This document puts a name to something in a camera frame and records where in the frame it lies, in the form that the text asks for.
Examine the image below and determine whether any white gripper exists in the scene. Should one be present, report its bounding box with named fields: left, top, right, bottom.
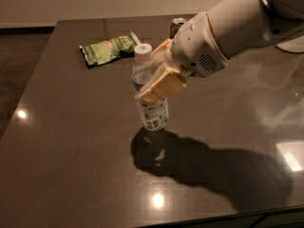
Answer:
left=138, top=12, right=229, bottom=105

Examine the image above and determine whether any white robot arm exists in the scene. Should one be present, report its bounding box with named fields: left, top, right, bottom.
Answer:
left=138, top=0, right=304, bottom=105

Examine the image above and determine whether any clear plastic water bottle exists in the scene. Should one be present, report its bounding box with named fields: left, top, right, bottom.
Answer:
left=131, top=44, right=169, bottom=131

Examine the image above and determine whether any brown soda can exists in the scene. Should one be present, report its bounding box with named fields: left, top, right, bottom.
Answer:
left=170, top=17, right=186, bottom=39

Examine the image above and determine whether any green snack bag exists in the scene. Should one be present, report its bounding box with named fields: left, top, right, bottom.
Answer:
left=79, top=31, right=141, bottom=68

